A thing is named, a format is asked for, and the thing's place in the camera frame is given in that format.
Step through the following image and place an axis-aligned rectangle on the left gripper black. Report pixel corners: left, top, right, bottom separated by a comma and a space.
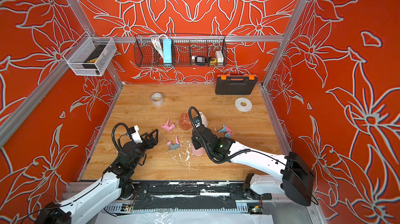
130, 129, 157, 170

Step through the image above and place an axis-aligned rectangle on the opaque pink spray bottle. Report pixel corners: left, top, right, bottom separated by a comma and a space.
191, 144, 206, 156

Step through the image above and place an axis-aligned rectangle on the pink blue spray nozzle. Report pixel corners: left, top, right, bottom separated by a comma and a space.
215, 125, 234, 138

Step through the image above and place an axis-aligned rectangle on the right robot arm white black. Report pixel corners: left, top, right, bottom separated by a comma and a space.
188, 107, 318, 206

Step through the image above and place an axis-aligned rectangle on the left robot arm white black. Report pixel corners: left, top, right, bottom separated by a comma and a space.
34, 123, 158, 224

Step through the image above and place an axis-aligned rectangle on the white spray bottle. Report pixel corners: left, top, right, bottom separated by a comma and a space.
200, 112, 208, 128

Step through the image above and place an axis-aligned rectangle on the transparent pink spray bottle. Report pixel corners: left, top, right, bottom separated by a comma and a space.
179, 112, 193, 131

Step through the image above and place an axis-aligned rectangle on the pink grey spray nozzle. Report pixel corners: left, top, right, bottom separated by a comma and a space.
166, 135, 183, 151

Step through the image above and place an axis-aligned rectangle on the clear tape roll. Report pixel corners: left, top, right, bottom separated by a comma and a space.
151, 93, 164, 107

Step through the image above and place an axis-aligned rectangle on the white tape roll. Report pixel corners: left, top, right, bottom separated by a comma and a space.
235, 97, 253, 112

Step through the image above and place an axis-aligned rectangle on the black orange tool case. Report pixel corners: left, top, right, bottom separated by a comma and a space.
215, 74, 258, 95

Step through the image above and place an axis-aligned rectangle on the black yellow tape measure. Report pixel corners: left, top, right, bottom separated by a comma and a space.
208, 58, 217, 65

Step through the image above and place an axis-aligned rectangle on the white small box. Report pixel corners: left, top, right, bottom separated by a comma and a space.
215, 50, 224, 66

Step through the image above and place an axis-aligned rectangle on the light blue box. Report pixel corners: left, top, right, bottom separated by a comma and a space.
163, 38, 173, 66

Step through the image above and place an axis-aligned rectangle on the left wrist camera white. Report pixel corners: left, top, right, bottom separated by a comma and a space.
129, 125, 143, 143

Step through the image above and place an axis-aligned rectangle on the black wire basket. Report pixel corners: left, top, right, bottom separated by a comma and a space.
134, 33, 228, 68

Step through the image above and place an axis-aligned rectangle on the white cable bundle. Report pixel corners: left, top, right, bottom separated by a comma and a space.
151, 37, 165, 58

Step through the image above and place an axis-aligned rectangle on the clear plastic wall bin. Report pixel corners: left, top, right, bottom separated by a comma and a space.
62, 37, 117, 77

